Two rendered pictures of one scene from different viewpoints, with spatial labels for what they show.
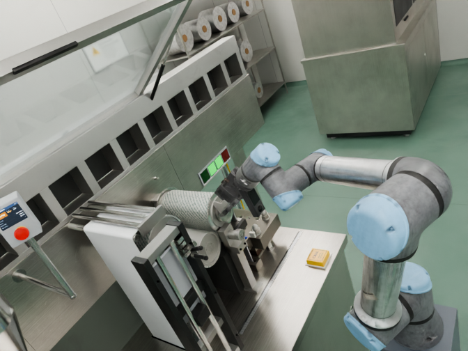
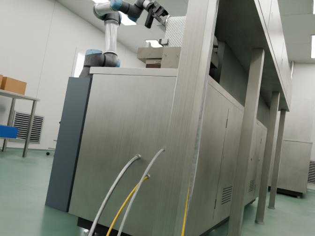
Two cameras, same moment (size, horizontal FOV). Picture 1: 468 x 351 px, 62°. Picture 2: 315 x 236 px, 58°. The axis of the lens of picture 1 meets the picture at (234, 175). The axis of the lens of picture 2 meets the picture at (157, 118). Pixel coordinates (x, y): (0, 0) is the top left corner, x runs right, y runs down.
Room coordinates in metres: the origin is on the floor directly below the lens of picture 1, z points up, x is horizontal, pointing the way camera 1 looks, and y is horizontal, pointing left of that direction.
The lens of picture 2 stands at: (2.85, -0.33, 0.55)
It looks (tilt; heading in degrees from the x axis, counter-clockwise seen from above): 5 degrees up; 166
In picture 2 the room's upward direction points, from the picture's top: 9 degrees clockwise
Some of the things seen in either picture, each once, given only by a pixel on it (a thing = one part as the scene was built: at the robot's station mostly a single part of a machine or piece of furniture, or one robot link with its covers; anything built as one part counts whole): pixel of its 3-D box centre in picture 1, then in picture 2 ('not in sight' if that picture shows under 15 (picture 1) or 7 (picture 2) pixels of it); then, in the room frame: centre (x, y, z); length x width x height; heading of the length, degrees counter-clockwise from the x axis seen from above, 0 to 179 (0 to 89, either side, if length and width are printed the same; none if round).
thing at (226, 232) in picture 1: (242, 259); not in sight; (1.13, 0.08, 1.05); 0.06 x 0.05 x 0.31; 48
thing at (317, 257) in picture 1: (317, 257); not in sight; (1.14, -0.19, 0.91); 0.07 x 0.07 x 0.02; 48
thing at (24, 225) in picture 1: (14, 220); not in sight; (0.80, 0.49, 1.66); 0.07 x 0.07 x 0.10; 22
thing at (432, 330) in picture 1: (413, 315); (90, 74); (0.74, -0.34, 0.95); 0.15 x 0.15 x 0.10
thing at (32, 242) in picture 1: (51, 267); not in sight; (0.80, 0.49, 1.51); 0.02 x 0.02 x 0.20
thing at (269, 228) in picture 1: (232, 226); (177, 57); (1.43, 0.09, 1.00); 0.40 x 0.16 x 0.06; 48
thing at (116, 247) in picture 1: (139, 287); not in sight; (1.04, 0.43, 1.17); 0.34 x 0.05 x 0.54; 48
